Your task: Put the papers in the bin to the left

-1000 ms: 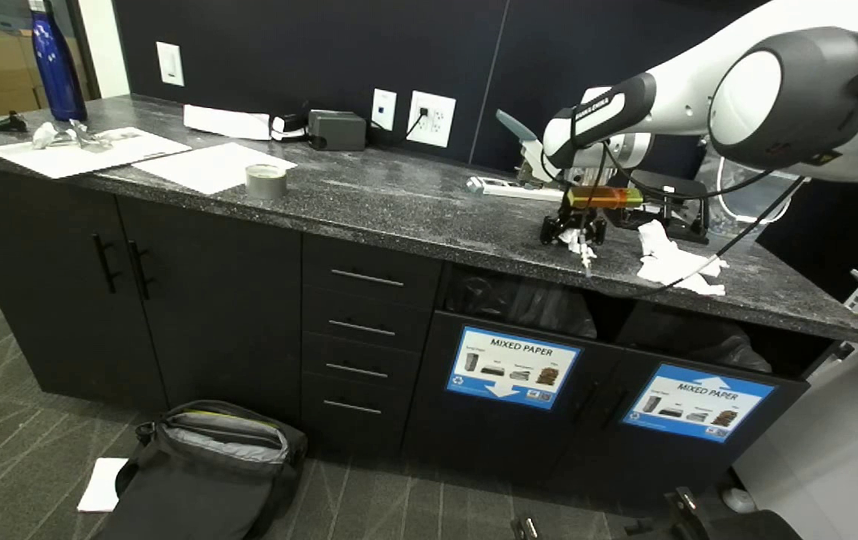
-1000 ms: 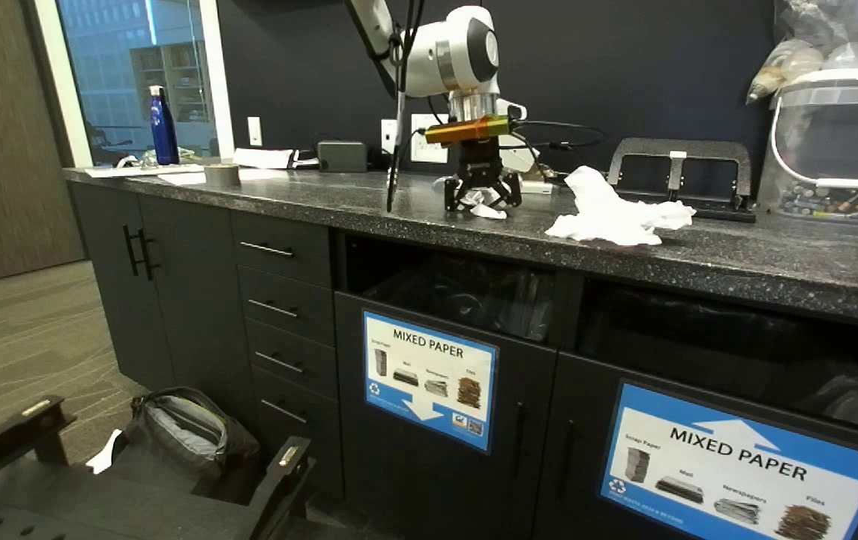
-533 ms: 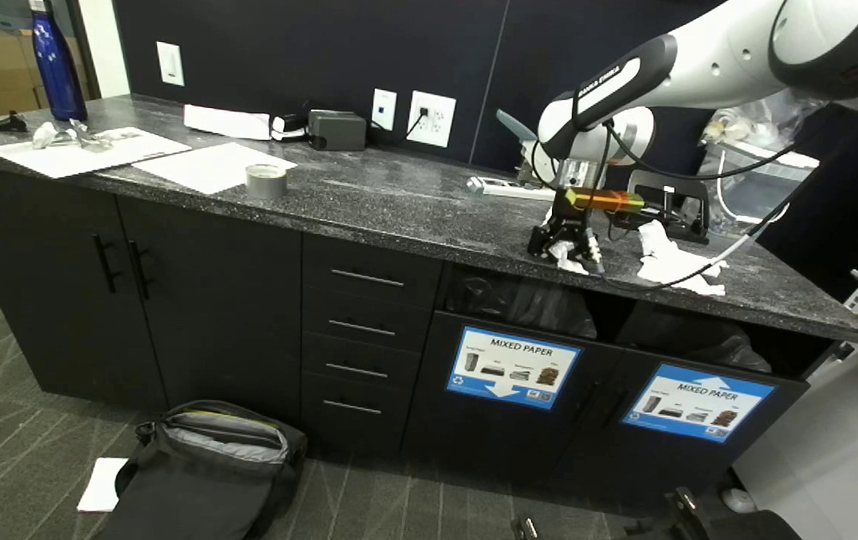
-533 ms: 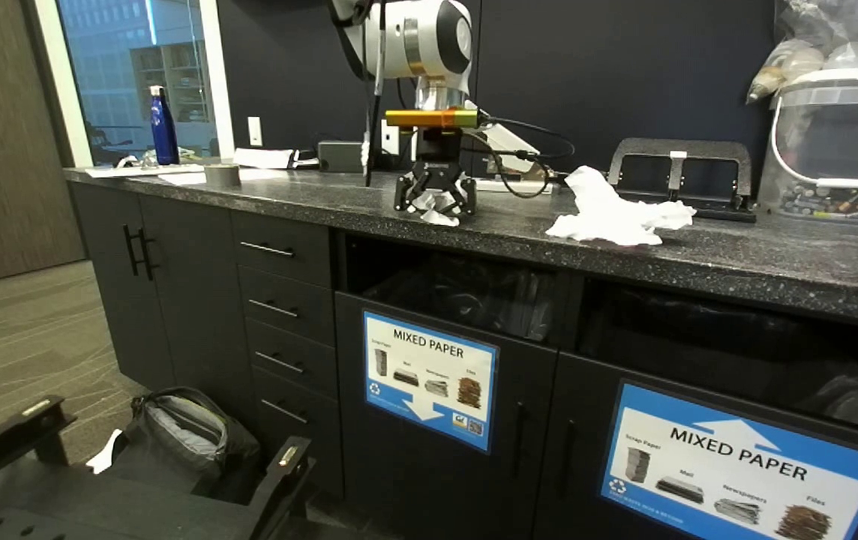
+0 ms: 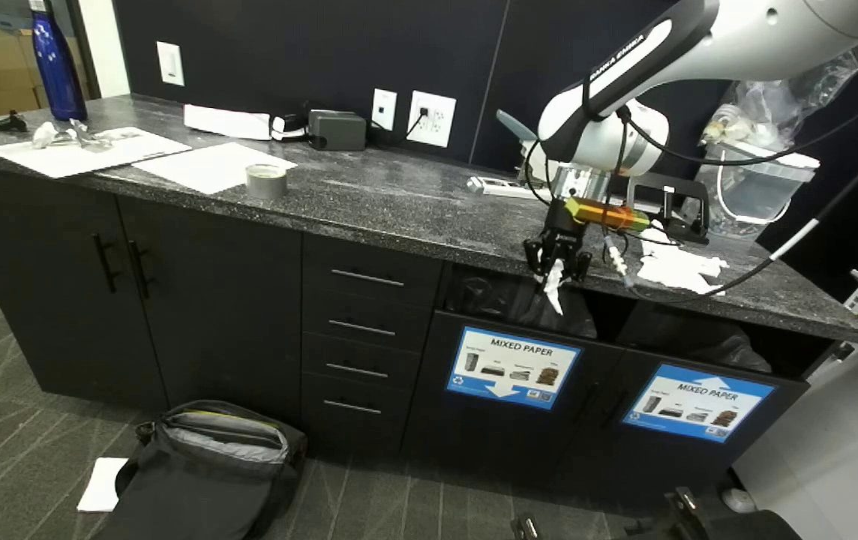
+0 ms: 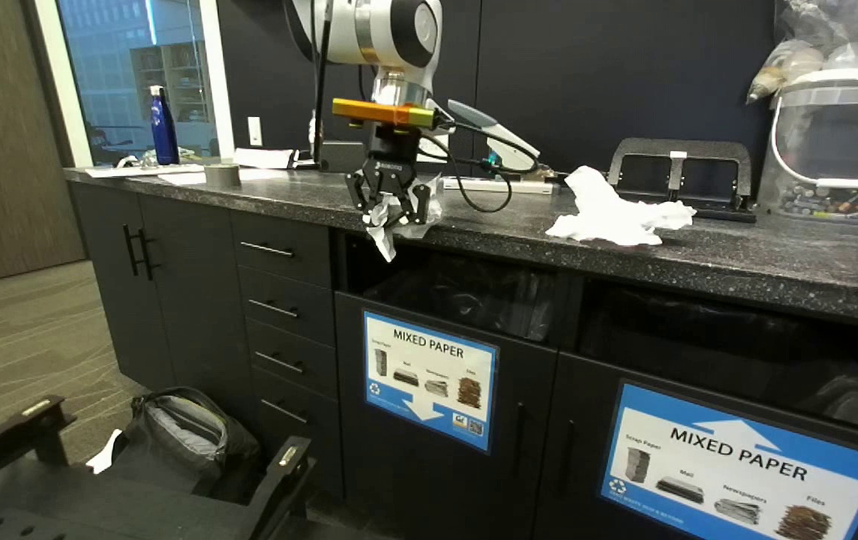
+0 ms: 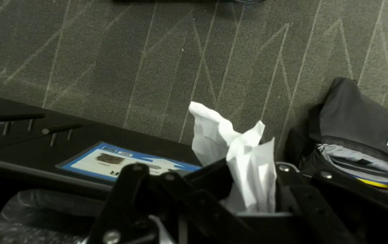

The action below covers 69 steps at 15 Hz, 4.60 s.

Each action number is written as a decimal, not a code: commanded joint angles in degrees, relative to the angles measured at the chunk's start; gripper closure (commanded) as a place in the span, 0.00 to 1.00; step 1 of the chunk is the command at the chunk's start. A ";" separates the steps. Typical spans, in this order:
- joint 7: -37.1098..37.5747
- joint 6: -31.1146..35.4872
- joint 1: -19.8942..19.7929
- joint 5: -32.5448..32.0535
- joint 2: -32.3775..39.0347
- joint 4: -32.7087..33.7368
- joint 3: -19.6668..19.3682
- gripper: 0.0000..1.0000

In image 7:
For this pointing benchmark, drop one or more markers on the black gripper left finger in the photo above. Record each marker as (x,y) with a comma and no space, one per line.
(157,212)

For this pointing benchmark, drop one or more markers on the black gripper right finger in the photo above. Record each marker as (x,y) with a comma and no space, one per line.
(347,217)

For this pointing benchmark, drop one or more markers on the white paper towel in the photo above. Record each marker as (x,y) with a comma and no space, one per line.
(248,171)

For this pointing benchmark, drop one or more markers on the black recycling bin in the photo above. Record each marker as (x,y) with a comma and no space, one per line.
(157,147)

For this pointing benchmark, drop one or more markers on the mixed paper sign down arrow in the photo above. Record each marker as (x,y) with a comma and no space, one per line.
(113,163)

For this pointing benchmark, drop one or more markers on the black grey backpack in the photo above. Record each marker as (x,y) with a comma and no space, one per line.
(357,117)

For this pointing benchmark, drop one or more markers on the black trash bag liner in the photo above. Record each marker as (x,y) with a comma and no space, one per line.
(53,205)

